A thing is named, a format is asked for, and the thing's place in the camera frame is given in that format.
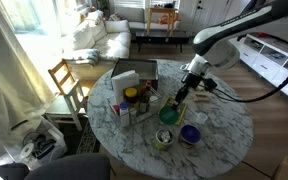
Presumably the floral cushion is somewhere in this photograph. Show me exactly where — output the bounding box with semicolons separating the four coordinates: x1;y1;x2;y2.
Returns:
108;12;127;22

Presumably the grey throw blanket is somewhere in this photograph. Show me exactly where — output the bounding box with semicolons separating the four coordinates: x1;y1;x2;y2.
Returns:
63;48;100;67

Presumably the small white shaker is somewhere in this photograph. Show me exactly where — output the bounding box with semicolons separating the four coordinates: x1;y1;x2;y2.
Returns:
129;107;138;125

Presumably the light grey couch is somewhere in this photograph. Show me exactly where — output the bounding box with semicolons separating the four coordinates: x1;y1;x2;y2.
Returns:
112;6;182;31

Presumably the wooden cutting board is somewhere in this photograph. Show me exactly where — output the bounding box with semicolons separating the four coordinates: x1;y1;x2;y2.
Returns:
158;96;189;126

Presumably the white cushion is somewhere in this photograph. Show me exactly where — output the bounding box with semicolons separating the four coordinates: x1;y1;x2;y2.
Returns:
104;19;131;34

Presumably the white tape roll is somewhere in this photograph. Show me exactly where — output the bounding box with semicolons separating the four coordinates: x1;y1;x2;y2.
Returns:
19;142;35;160

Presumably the wooden chair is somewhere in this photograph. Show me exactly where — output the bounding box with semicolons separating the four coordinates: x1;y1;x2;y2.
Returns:
45;58;89;132

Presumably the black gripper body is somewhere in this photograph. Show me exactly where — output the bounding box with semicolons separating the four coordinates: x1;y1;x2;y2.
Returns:
181;71;206;93

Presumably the cream curtain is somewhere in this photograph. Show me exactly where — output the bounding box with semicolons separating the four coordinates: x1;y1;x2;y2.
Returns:
0;0;57;162

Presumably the white door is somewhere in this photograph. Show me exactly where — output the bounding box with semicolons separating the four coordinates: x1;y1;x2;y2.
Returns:
178;0;232;38

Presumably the yellow-green can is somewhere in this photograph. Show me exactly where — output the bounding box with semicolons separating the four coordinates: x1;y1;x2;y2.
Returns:
154;128;176;151

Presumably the grey office chair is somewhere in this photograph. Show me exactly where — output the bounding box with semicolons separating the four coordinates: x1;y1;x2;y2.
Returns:
0;153;112;180

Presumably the jar with yellow lid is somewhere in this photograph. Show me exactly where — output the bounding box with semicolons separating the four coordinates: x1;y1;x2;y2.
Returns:
124;87;139;105

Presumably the green round can lid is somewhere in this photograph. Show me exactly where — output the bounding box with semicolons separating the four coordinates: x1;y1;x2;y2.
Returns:
158;105;180;126

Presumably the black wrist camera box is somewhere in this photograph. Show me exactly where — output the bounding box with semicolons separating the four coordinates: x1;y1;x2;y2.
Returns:
203;78;219;93

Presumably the small white jar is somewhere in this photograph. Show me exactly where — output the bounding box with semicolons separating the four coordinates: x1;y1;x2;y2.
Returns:
149;95;160;115

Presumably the dark sauce bottle red cap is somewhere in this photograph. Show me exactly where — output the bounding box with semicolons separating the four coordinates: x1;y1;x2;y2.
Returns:
138;79;153;115

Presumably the dark blue cardboard box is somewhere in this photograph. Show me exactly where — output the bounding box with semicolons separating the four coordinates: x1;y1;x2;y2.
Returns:
110;58;160;91

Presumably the black coffee table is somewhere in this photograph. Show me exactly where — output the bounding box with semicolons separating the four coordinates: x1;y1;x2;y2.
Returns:
135;29;190;54

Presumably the wire condiment basket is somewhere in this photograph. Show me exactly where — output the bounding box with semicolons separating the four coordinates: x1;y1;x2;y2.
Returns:
106;84;164;126

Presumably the tan brown can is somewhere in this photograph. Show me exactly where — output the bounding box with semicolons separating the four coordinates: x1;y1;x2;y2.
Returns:
178;134;202;150

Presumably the white sofa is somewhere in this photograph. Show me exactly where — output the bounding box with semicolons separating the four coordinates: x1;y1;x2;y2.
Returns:
62;9;132;80

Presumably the dark hanging jacket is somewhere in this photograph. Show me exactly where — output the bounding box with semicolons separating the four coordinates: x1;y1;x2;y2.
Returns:
241;0;264;15

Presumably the white TV cabinet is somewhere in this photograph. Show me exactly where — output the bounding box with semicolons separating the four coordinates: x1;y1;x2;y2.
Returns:
230;33;288;105

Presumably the clear plastic storage bin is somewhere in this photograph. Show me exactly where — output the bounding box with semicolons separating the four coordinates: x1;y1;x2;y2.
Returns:
3;116;69;171

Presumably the small wooden block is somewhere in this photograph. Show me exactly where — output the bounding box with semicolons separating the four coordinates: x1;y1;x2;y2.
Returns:
192;92;212;98
192;97;212;103

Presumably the wooden side table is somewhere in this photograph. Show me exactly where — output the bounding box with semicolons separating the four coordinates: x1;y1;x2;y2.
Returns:
146;6;177;37

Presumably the small red cap jar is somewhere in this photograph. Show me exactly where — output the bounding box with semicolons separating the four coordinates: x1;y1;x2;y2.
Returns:
111;104;121;116

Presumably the potted plant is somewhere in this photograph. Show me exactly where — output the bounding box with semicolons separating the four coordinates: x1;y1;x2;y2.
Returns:
97;0;111;11

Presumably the white bottle blue cap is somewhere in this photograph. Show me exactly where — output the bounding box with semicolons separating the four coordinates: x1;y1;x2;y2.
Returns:
118;101;131;128

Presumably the patterned rug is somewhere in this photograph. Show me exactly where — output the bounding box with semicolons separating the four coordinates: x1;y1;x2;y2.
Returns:
75;119;102;155

